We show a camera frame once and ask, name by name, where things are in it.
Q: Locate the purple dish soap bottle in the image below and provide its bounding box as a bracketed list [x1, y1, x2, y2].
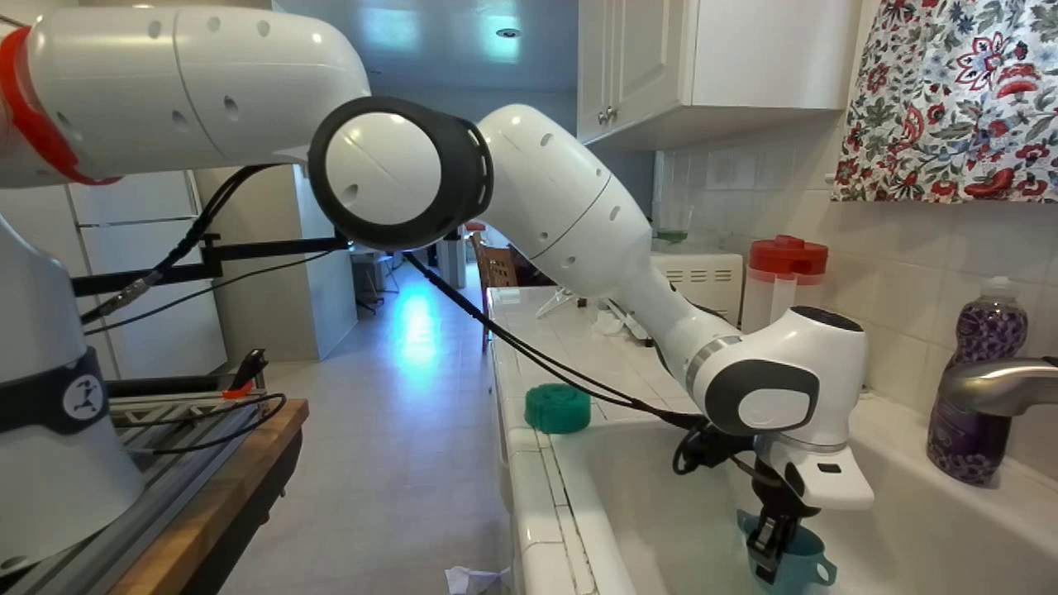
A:
[924, 274, 1030, 490]

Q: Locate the green lid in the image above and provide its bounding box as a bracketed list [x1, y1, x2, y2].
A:
[523, 380, 594, 437]

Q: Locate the orange black clamp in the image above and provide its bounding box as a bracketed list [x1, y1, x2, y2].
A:
[226, 348, 271, 403]

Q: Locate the white ceramic sink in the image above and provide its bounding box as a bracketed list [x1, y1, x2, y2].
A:
[548, 411, 1058, 595]

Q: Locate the floral patterned curtain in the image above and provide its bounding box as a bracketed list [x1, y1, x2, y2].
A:
[828, 0, 1058, 209]

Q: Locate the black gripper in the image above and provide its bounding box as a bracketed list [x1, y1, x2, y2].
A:
[744, 456, 822, 585]

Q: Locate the white refrigerator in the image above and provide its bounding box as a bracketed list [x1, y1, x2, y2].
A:
[0, 168, 228, 385]

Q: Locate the grey metal faucet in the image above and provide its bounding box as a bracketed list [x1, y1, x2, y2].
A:
[935, 355, 1058, 422]

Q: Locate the white wrist mount plate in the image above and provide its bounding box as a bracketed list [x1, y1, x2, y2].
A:
[783, 442, 877, 512]

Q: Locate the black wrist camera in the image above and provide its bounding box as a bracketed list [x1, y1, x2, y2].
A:
[672, 422, 758, 477]

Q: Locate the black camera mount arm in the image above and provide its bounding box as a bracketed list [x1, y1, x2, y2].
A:
[68, 231, 349, 301]

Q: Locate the metal base frame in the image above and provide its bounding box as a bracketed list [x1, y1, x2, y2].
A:
[0, 391, 276, 595]

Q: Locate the clear pitcher red lid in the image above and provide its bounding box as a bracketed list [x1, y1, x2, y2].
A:
[744, 231, 833, 335]

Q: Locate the wooden table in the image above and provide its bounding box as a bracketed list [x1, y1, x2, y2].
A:
[109, 397, 309, 595]

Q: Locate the black cable loop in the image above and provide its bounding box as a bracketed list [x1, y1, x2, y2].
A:
[118, 393, 286, 467]

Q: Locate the white wall cabinet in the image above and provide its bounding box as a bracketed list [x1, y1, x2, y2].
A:
[574, 0, 865, 152]

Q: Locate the blue plastic cup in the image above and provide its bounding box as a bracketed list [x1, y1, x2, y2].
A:
[734, 506, 841, 595]

